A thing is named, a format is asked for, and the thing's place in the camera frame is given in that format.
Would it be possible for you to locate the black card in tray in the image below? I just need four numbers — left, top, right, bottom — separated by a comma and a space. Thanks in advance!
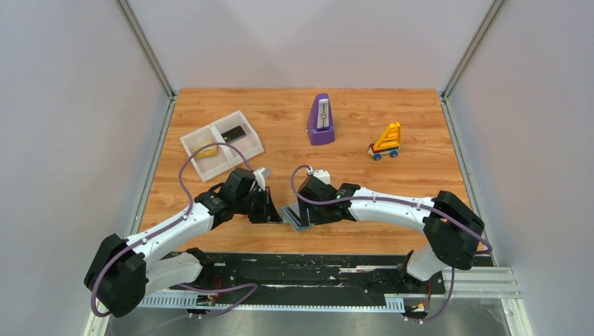
221, 125, 247, 144

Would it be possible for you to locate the purple metronome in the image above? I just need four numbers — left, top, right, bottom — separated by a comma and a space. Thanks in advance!
307, 93, 336, 146

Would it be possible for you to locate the aluminium slotted rail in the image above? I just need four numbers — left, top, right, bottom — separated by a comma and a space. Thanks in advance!
139, 260, 406, 314

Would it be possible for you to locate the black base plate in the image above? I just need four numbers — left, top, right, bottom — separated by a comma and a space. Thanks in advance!
167, 251, 474, 308

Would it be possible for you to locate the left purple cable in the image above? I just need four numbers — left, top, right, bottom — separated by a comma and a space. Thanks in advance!
90, 142, 258, 319

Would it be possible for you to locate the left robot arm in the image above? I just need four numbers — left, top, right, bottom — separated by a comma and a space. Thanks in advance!
83, 167, 281, 317

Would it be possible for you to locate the green card holder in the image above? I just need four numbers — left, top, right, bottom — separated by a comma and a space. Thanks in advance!
279, 202, 314, 232

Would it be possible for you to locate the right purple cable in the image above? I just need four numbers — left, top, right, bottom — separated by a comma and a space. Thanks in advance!
290, 164, 494, 323

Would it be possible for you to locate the purple cable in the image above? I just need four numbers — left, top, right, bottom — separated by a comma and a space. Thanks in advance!
290, 164, 494, 323
90, 142, 258, 319

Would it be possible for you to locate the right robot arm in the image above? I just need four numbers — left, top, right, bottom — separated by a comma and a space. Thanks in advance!
282, 175, 484, 293

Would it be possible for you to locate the gold card in tray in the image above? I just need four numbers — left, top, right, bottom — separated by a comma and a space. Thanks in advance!
190, 142, 218, 160

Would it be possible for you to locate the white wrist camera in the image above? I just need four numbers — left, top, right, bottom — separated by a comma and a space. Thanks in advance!
253, 167, 271, 190
308, 169, 331, 185

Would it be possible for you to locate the white two-compartment tray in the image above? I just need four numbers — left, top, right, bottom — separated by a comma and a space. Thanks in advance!
180, 110, 264, 182

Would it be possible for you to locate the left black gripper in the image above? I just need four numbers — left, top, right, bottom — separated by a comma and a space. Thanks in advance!
235, 187, 283, 224

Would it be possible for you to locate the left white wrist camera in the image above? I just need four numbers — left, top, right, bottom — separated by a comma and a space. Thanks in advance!
253, 167, 271, 190

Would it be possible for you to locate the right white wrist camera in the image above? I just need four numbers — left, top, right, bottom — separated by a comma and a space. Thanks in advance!
308, 169, 331, 185

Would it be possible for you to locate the yellow toy car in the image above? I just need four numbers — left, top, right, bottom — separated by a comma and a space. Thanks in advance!
368, 122, 401, 161

